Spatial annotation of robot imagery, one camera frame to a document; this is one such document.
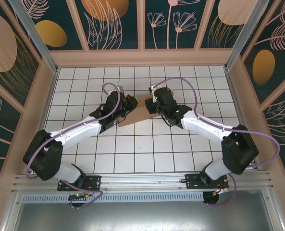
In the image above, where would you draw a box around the brown cardboard box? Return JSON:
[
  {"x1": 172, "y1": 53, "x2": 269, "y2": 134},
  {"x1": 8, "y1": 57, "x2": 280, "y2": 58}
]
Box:
[{"x1": 118, "y1": 90, "x2": 174, "y2": 128}]

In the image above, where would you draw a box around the grey metal sheet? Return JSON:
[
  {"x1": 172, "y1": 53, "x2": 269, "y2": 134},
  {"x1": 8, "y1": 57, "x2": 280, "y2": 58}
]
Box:
[{"x1": 12, "y1": 201, "x2": 285, "y2": 231}]

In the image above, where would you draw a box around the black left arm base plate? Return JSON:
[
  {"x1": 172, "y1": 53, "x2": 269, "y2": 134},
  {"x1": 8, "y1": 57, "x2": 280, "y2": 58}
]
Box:
[{"x1": 57, "y1": 175, "x2": 102, "y2": 192}]

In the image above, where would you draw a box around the long aluminium mounting rail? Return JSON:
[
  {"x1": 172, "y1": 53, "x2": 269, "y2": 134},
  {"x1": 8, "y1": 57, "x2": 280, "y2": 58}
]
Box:
[{"x1": 11, "y1": 170, "x2": 276, "y2": 193}]

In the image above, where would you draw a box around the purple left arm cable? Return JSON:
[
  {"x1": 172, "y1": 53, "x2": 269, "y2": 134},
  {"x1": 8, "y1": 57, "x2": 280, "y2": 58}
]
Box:
[{"x1": 24, "y1": 83, "x2": 123, "y2": 210}]

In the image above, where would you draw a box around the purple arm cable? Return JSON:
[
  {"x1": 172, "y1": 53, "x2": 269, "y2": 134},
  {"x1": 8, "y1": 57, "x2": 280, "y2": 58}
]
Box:
[
  {"x1": 24, "y1": 83, "x2": 123, "y2": 210},
  {"x1": 151, "y1": 77, "x2": 281, "y2": 207}
]

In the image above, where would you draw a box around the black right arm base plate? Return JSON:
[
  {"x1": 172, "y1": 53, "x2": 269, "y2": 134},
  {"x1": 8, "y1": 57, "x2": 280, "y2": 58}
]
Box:
[{"x1": 185, "y1": 173, "x2": 229, "y2": 191}]

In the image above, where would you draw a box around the slotted grey cable duct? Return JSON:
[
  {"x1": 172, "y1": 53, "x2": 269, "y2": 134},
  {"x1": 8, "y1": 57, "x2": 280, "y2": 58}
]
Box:
[{"x1": 22, "y1": 192, "x2": 204, "y2": 203}]

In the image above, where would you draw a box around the right aluminium corner post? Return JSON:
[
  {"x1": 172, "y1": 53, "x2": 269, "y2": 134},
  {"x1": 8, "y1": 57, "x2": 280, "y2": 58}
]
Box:
[{"x1": 223, "y1": 0, "x2": 276, "y2": 72}]

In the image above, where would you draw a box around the aluminium corner post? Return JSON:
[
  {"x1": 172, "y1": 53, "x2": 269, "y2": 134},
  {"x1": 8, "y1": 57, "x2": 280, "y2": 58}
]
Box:
[
  {"x1": 223, "y1": 0, "x2": 276, "y2": 72},
  {"x1": 9, "y1": 0, "x2": 60, "y2": 74}
]

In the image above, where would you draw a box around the left aluminium corner post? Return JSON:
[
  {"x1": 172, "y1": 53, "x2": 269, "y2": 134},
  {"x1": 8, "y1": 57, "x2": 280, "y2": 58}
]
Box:
[{"x1": 9, "y1": 0, "x2": 60, "y2": 74}]

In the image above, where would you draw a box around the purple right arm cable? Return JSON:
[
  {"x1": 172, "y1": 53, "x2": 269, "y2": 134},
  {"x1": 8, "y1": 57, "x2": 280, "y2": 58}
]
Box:
[{"x1": 151, "y1": 77, "x2": 281, "y2": 207}]

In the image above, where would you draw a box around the aluminium frame upright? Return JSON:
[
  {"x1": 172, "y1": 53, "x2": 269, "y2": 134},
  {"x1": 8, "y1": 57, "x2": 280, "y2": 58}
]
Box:
[
  {"x1": 1, "y1": 192, "x2": 24, "y2": 231},
  {"x1": 263, "y1": 184, "x2": 285, "y2": 231}
]

